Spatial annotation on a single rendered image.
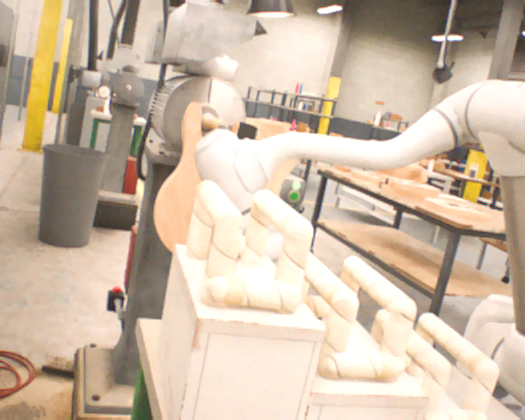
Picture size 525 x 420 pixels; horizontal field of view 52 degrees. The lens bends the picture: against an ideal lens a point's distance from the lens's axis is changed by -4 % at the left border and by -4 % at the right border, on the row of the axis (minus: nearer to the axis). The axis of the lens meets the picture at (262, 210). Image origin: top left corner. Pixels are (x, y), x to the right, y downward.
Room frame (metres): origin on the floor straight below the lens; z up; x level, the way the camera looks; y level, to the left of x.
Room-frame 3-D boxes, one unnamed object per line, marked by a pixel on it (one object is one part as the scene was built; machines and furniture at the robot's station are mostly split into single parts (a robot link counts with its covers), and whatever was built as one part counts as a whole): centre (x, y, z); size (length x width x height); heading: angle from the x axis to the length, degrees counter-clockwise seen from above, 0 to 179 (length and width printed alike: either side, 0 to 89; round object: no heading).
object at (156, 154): (1.88, 0.30, 1.11); 0.36 x 0.24 x 0.04; 20
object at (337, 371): (0.65, -0.16, 1.04); 0.11 x 0.03 x 0.03; 107
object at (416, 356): (0.77, -0.25, 1.04); 0.20 x 0.03 x 0.03; 16
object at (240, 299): (0.61, -0.01, 1.12); 0.11 x 0.03 x 0.03; 107
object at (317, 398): (0.74, -0.14, 0.98); 0.27 x 0.16 x 0.09; 17
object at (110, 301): (2.00, 0.47, 0.46); 0.25 x 0.07 x 0.08; 20
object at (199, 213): (0.77, 0.08, 1.15); 0.03 x 0.03 x 0.09
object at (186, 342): (0.70, 0.01, 1.02); 0.27 x 0.15 x 0.17; 17
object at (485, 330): (1.37, -0.68, 0.87); 0.18 x 0.16 x 0.22; 14
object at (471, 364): (0.80, -0.33, 1.04); 0.20 x 0.03 x 0.03; 16
